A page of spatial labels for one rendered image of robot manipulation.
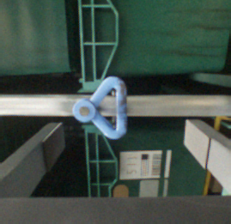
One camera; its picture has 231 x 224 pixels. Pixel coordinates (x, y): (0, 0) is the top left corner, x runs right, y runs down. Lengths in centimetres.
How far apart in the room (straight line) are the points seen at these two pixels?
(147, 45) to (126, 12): 6
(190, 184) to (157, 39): 30
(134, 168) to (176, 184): 10
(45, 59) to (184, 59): 24
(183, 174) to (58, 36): 36
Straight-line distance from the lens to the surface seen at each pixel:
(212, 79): 42
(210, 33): 33
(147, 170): 35
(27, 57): 33
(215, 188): 58
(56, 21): 32
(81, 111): 24
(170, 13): 30
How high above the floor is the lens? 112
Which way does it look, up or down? 1 degrees up
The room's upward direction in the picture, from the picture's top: 90 degrees counter-clockwise
